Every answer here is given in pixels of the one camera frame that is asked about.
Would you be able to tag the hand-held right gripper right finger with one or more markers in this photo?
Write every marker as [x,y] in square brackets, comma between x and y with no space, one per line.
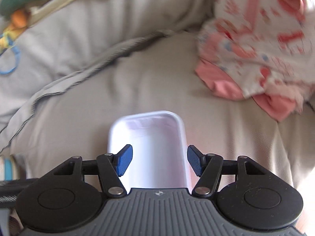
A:
[193,161]

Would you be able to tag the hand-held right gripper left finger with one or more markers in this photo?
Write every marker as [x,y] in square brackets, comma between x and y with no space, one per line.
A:
[125,159]

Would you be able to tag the white foam tray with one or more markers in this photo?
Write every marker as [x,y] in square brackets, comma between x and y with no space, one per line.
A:
[152,152]

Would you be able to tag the person's left forearm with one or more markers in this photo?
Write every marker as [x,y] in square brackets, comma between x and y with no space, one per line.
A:
[15,222]

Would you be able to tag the blue bowl with dark rim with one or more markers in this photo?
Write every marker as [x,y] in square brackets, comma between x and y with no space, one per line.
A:
[8,169]

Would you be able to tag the blue elastic loop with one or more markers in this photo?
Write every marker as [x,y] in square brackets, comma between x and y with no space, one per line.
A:
[16,61]

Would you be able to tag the pink printed cloth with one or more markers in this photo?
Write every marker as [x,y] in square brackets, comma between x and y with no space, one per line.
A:
[256,41]

